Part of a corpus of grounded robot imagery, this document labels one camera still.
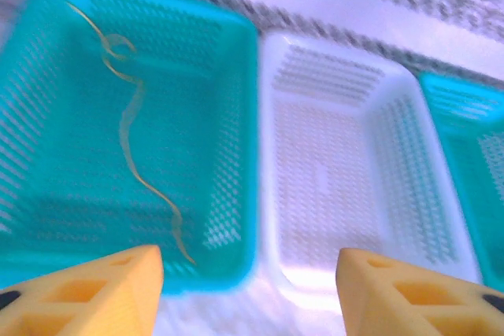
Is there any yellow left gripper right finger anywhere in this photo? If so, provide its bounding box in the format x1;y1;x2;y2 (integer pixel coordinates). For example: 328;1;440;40
337;247;504;336

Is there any white perforated plastic basket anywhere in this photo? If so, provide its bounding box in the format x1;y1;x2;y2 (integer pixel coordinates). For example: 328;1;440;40
255;31;484;305

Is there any teal perforated plastic basket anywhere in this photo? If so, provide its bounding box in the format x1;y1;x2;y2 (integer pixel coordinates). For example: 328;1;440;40
0;0;259;300
417;70;504;294

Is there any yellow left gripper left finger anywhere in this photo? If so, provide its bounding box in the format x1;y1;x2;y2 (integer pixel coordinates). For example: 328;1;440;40
0;244;165;336

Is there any thin yellow cable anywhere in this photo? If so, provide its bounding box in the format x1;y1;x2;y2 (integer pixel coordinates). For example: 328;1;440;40
65;0;197;266

